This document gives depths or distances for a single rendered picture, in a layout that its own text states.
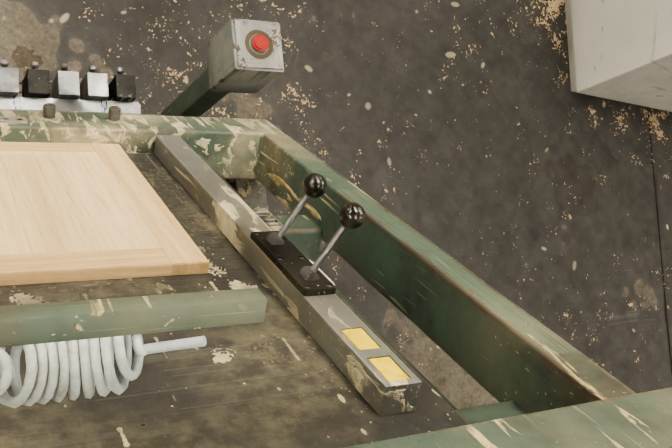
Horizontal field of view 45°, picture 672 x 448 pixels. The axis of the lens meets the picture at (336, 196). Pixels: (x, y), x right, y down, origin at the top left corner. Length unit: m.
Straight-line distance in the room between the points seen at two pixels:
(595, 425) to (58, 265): 0.72
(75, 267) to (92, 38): 1.66
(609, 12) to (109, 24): 2.02
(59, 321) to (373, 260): 0.91
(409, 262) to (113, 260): 0.46
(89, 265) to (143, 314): 0.62
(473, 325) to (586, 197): 2.51
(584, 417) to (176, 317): 0.46
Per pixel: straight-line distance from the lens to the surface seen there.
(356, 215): 1.12
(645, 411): 0.93
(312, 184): 1.22
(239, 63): 1.82
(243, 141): 1.81
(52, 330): 0.56
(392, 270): 1.36
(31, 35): 2.73
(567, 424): 0.86
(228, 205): 1.39
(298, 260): 1.19
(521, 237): 3.38
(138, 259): 1.21
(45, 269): 1.17
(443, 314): 1.25
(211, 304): 0.58
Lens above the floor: 2.51
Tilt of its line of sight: 59 degrees down
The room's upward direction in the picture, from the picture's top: 68 degrees clockwise
